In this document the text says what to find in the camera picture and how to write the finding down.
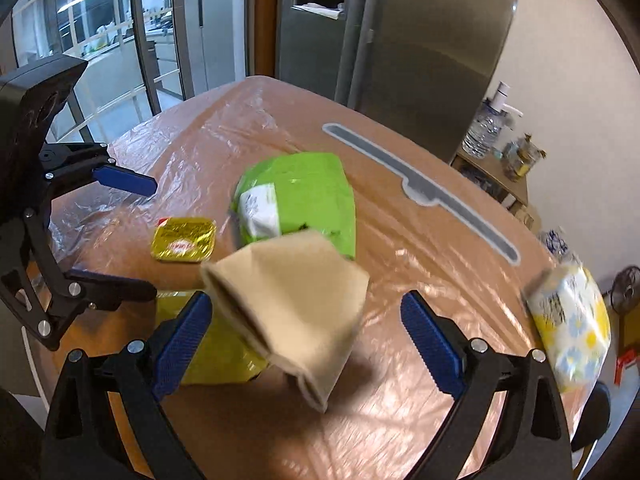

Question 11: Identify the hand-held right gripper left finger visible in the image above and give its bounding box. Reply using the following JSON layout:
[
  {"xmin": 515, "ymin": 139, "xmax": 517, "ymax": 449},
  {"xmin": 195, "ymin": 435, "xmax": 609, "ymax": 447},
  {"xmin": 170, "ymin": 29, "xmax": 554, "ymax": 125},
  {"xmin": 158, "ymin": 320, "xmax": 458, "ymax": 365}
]
[{"xmin": 44, "ymin": 291, "xmax": 213, "ymax": 480}]

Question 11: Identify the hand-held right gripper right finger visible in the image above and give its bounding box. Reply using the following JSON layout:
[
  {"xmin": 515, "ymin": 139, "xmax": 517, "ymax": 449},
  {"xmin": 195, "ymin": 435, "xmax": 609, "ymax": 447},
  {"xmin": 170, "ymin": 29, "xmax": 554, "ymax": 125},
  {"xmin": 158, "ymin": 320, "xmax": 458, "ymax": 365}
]
[{"xmin": 400, "ymin": 291, "xmax": 573, "ymax": 480}]

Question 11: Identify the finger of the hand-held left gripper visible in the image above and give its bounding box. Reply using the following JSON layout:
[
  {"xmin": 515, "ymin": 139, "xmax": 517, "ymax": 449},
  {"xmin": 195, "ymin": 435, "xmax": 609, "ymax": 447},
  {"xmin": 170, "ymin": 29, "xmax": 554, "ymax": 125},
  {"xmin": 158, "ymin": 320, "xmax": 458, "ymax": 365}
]
[
  {"xmin": 0, "ymin": 209, "xmax": 159, "ymax": 352},
  {"xmin": 37, "ymin": 142, "xmax": 158, "ymax": 198}
]

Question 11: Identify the beige cloth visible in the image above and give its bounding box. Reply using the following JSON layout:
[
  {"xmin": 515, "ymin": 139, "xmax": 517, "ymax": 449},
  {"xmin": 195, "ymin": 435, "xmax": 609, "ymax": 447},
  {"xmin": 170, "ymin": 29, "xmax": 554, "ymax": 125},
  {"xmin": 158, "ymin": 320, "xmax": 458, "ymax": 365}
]
[{"xmin": 200, "ymin": 228, "xmax": 372, "ymax": 413}]

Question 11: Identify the yellow-green snack packet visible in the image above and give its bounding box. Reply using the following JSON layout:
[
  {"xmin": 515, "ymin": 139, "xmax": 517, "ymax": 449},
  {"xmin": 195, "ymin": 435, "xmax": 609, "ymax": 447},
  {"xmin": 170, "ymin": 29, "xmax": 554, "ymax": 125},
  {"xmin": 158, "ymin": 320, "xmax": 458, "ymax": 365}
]
[{"xmin": 155, "ymin": 289, "xmax": 268, "ymax": 385}]

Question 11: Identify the gold foil packet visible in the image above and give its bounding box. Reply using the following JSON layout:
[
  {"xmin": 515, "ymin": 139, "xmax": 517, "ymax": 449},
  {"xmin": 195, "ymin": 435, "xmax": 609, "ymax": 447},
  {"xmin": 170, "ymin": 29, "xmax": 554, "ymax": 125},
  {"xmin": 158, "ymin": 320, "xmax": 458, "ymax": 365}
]
[{"xmin": 151, "ymin": 216, "xmax": 217, "ymax": 264}]

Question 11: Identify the kitchen glass door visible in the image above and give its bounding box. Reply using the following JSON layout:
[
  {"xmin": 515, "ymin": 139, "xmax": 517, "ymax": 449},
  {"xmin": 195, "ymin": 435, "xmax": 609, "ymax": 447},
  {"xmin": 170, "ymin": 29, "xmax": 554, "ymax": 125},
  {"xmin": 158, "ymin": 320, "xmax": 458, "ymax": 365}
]
[{"xmin": 10, "ymin": 0, "xmax": 186, "ymax": 141}]

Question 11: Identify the floral tissue pack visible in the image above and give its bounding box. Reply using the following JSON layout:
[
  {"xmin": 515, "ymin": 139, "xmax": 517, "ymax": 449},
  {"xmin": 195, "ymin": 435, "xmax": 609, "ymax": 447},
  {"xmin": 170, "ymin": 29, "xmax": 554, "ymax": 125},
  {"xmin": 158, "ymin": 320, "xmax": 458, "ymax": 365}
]
[{"xmin": 522, "ymin": 262, "xmax": 612, "ymax": 395}]

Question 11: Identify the grey strip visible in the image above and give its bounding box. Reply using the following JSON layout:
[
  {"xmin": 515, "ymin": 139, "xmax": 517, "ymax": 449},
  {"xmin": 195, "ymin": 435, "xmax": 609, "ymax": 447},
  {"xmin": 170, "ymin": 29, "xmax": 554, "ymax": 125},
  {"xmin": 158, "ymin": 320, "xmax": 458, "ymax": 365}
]
[{"xmin": 322, "ymin": 122, "xmax": 522, "ymax": 266}]

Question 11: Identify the blue and white packet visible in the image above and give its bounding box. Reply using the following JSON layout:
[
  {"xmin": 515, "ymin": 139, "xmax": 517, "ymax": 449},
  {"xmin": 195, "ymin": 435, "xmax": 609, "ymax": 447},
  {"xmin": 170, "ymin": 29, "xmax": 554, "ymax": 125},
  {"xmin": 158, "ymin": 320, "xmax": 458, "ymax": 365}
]
[{"xmin": 542, "ymin": 227, "xmax": 583, "ymax": 266}]

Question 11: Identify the wooden side shelf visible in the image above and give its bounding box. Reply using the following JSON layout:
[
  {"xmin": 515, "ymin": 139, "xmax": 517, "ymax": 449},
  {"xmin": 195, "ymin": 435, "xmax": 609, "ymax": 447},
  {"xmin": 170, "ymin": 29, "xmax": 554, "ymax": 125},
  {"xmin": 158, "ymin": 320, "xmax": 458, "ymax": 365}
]
[{"xmin": 450, "ymin": 152, "xmax": 531, "ymax": 211}]

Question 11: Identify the green plastic bag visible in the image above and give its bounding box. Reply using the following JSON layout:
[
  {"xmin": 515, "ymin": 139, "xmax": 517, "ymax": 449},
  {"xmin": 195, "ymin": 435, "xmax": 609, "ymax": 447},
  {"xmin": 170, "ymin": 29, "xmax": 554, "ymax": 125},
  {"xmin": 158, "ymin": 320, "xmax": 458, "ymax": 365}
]
[{"xmin": 229, "ymin": 152, "xmax": 357, "ymax": 261}]

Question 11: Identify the grey kitchen refrigerator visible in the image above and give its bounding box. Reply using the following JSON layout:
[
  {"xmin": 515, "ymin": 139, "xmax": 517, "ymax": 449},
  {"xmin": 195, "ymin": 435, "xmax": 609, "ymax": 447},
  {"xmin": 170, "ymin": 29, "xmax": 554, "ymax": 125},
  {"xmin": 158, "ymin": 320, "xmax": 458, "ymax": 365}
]
[{"xmin": 182, "ymin": 0, "xmax": 248, "ymax": 98}]

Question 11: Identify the red crate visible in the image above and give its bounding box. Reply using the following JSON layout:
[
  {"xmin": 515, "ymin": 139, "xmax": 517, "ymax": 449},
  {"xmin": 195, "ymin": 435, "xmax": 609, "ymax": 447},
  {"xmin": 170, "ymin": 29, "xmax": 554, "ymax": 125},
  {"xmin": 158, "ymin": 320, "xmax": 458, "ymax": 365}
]
[{"xmin": 615, "ymin": 350, "xmax": 636, "ymax": 386}]

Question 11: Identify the black standing fan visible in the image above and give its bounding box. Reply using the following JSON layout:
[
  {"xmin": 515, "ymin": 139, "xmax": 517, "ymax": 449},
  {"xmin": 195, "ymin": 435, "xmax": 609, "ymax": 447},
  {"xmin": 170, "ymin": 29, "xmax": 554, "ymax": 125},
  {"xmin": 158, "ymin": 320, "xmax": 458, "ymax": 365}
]
[{"xmin": 610, "ymin": 266, "xmax": 640, "ymax": 311}]

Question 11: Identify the glass jar with dried flowers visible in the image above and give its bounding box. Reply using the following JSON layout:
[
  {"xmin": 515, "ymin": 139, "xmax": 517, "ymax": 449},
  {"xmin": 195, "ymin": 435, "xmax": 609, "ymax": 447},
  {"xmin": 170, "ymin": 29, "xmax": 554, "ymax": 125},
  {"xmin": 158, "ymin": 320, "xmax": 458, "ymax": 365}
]
[{"xmin": 502, "ymin": 132, "xmax": 546, "ymax": 183}]

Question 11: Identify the large clear water bottle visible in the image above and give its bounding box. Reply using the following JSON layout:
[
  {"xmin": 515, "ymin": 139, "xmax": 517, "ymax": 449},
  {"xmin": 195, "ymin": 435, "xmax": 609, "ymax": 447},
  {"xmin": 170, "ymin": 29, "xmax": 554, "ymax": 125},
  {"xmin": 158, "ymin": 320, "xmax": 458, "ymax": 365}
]
[{"xmin": 462, "ymin": 102, "xmax": 503, "ymax": 158}]

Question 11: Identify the white water pump dispenser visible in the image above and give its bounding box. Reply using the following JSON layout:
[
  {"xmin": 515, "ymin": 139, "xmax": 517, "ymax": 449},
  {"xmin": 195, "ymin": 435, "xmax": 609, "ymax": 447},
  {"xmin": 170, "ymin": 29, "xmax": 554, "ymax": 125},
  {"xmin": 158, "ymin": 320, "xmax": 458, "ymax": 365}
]
[{"xmin": 487, "ymin": 81, "xmax": 523, "ymax": 121}]

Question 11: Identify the stainless steel refrigerator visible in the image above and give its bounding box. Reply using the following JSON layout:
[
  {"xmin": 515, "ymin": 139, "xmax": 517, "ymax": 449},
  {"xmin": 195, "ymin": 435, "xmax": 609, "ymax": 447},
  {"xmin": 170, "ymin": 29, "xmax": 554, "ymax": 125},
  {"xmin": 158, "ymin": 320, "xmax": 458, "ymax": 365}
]
[{"xmin": 275, "ymin": 0, "xmax": 523, "ymax": 163}]

